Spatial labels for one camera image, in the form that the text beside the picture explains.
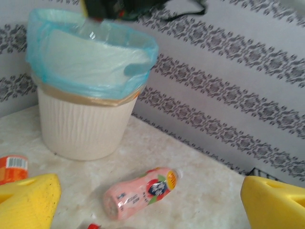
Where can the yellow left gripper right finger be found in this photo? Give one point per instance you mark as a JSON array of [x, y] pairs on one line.
[[276, 207]]

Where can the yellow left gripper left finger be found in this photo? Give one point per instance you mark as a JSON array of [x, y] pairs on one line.
[[26, 202]]

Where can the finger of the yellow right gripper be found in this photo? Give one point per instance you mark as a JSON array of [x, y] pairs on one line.
[[84, 7]]

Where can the red label cola bottle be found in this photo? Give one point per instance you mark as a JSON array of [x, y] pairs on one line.
[[94, 226]]

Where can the pink yogurt drink bottle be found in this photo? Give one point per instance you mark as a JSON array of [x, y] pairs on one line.
[[133, 193]]

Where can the white trash bin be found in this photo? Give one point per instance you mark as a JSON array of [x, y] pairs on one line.
[[95, 62]]

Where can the white ribbed bin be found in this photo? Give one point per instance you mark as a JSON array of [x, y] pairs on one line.
[[81, 131]]

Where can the orange label bottle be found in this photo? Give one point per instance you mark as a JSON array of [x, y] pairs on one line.
[[12, 170]]

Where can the tan tape band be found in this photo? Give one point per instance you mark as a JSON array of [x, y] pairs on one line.
[[71, 98]]

